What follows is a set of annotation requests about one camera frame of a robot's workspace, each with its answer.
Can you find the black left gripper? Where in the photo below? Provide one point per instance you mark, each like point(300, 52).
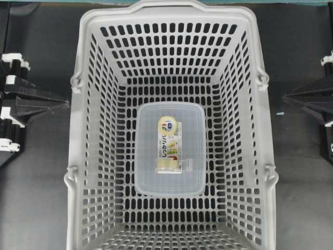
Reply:
point(21, 102)

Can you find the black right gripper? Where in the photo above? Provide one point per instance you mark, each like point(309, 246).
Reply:
point(316, 100)

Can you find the grey plastic shopping basket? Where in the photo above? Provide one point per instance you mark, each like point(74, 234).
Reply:
point(170, 51)

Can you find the clear tape dispenser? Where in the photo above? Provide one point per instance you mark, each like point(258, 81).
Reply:
point(174, 166)

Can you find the clear plastic food container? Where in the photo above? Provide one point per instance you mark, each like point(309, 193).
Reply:
point(170, 130)

